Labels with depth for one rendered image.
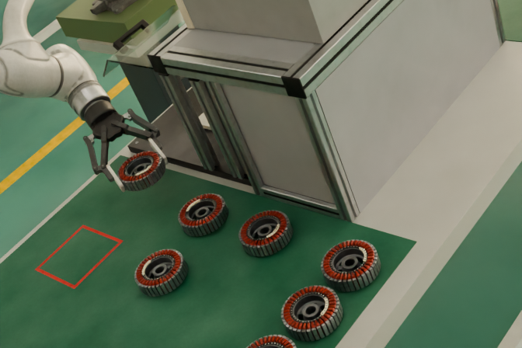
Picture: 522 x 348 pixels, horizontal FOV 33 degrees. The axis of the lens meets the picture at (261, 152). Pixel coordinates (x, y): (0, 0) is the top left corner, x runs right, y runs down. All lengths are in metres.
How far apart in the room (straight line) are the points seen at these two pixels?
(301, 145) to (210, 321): 0.39
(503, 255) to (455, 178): 0.90
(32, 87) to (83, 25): 0.98
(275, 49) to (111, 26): 1.25
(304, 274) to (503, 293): 0.99
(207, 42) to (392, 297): 0.66
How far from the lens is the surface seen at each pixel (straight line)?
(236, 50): 1.79
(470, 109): 2.03
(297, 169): 1.84
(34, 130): 4.40
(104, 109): 2.12
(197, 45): 1.87
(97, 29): 3.00
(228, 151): 1.98
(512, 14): 2.34
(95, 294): 1.96
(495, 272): 2.69
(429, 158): 1.92
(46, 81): 2.11
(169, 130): 2.31
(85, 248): 2.10
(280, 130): 1.78
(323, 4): 1.68
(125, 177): 2.03
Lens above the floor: 1.93
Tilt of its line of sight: 34 degrees down
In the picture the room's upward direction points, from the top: 23 degrees counter-clockwise
